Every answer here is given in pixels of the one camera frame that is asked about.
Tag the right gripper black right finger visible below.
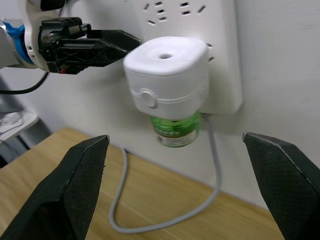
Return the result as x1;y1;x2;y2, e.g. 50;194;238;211
241;132;320;240

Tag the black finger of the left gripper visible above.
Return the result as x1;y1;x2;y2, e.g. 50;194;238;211
85;29;144;53
58;38;129;68

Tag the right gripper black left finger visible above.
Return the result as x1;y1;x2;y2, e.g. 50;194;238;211
0;134;111;240

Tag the white mosquito repellent heater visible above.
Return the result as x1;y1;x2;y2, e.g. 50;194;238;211
122;36;210;119

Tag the green repellent liquid bottle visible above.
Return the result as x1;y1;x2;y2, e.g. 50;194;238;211
149;109;203;149

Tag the white background desk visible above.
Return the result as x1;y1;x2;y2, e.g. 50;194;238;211
0;110;52;152

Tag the white power strip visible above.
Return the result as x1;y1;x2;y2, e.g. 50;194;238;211
131;0;244;117

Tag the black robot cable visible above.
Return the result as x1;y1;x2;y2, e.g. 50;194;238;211
0;71;51;96

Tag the grey power strip cable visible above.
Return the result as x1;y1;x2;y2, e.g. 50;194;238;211
108;113;223;235

